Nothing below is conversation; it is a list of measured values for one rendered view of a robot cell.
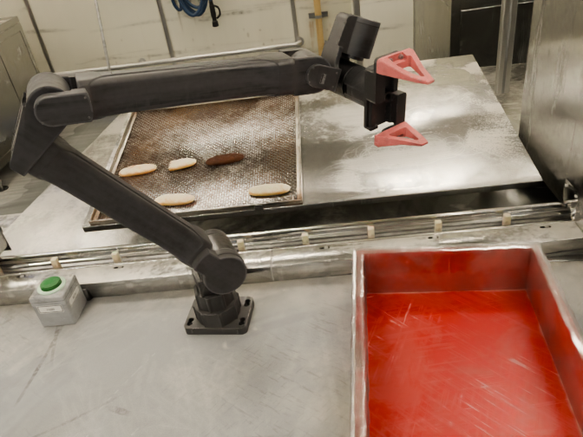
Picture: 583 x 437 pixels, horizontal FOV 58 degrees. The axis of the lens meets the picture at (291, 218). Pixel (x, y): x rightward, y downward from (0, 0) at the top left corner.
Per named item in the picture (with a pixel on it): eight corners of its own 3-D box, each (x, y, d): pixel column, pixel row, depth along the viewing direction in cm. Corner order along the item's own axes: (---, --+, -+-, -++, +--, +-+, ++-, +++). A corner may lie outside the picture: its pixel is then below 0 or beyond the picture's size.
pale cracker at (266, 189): (247, 197, 123) (246, 193, 122) (249, 186, 126) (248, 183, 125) (290, 194, 122) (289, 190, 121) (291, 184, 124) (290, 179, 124)
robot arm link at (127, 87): (38, 110, 76) (39, 135, 67) (29, 70, 73) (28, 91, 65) (309, 77, 91) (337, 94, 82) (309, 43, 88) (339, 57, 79)
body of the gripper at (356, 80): (401, 120, 85) (370, 105, 90) (405, 58, 79) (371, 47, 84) (371, 133, 83) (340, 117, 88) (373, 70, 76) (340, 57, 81)
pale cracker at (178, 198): (153, 206, 125) (151, 203, 124) (157, 196, 128) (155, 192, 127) (193, 205, 123) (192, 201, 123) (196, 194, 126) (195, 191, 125)
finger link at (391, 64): (444, 107, 77) (397, 88, 83) (449, 60, 73) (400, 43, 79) (411, 122, 74) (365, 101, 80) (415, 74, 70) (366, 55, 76)
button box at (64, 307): (45, 340, 107) (23, 300, 101) (60, 313, 114) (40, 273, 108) (84, 337, 106) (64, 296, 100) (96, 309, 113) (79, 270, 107)
